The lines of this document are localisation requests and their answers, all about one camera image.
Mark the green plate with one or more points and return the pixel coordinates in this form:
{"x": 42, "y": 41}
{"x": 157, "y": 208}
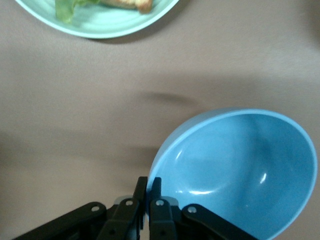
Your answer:
{"x": 112, "y": 25}

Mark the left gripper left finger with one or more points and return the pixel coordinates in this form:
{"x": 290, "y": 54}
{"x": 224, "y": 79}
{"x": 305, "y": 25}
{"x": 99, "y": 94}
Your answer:
{"x": 125, "y": 215}

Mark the green lettuce leaf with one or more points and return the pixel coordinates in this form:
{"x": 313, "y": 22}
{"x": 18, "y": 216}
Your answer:
{"x": 66, "y": 11}

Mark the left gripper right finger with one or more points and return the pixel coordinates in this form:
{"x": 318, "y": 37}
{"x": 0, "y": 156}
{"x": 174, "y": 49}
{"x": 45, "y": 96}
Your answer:
{"x": 160, "y": 217}

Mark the brown table cover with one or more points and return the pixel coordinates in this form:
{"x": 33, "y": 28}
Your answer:
{"x": 75, "y": 112}

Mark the toasted bread slice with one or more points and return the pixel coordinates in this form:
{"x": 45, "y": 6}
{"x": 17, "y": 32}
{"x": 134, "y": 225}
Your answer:
{"x": 130, "y": 3}

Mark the blue bowl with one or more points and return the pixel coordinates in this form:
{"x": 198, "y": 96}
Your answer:
{"x": 237, "y": 162}

